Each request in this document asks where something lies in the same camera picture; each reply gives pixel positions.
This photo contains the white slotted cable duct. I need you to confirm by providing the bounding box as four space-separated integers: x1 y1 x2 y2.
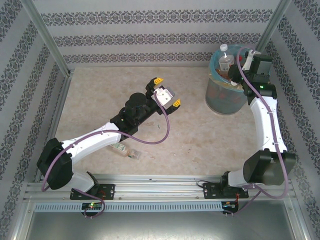
33 201 224 213

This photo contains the aluminium side rail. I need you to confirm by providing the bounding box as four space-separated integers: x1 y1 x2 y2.
33 71 75 183

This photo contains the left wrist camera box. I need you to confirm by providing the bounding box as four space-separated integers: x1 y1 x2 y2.
152 84 178 108

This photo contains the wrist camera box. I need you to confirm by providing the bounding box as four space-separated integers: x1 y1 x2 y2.
241 49 261 71
152 84 178 108

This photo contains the grey metal panel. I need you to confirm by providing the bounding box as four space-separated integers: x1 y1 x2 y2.
14 199 310 240

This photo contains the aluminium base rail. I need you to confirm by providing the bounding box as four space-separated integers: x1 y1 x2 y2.
24 174 294 201

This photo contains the small circuit board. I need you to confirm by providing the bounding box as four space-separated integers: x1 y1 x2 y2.
221 200 240 210

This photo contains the clear bottle red white label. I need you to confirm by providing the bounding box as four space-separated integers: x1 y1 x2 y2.
218 43 235 74

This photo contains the aluminium frame post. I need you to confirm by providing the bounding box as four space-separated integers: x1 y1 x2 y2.
257 0 294 50
21 0 74 77

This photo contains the circuit board with green light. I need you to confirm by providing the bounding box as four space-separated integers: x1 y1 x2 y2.
81 202 104 211

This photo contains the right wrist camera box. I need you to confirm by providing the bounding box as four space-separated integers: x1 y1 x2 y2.
241 49 261 71

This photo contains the clear bottle green white label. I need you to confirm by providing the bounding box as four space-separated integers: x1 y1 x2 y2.
109 142 142 160

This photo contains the grey plastic bin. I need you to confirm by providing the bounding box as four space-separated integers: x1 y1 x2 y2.
205 44 252 116

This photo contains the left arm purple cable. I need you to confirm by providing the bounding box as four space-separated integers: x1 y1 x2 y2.
41 91 171 219

